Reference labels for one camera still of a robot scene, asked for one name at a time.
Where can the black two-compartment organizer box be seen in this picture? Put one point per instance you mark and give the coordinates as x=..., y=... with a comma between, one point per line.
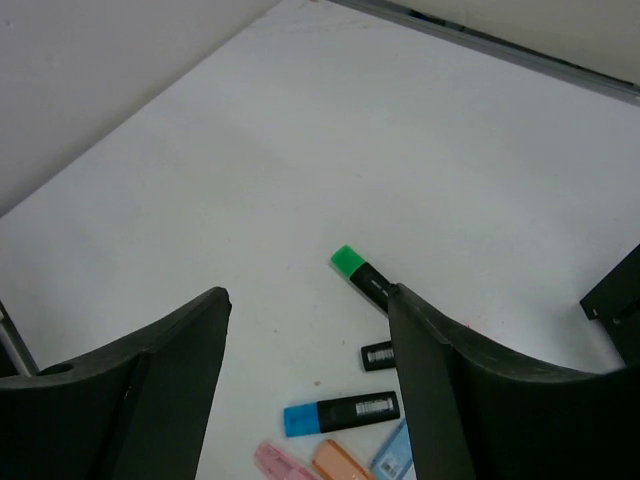
x=614, y=303

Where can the green cap black highlighter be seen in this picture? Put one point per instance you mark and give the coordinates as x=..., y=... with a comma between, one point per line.
x=363, y=276

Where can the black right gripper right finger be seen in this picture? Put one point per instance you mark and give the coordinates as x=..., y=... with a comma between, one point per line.
x=477, y=409

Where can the blue cap black highlighter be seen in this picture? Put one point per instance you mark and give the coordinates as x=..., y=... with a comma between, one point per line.
x=340, y=414

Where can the pastel blue highlighter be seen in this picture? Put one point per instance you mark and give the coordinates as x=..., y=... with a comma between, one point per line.
x=394, y=458

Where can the pastel orange highlighter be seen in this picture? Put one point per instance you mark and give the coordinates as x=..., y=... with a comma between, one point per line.
x=333, y=462

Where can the pastel pink highlighter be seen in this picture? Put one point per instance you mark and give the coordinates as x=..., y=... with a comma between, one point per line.
x=276, y=464

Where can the pink cap black highlighter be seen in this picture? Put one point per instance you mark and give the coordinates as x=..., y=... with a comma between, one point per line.
x=378, y=356

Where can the aluminium rail along wall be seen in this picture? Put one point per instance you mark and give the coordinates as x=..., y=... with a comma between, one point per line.
x=500, y=49

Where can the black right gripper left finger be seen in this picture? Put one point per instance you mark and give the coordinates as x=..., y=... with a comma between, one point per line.
x=136, y=408

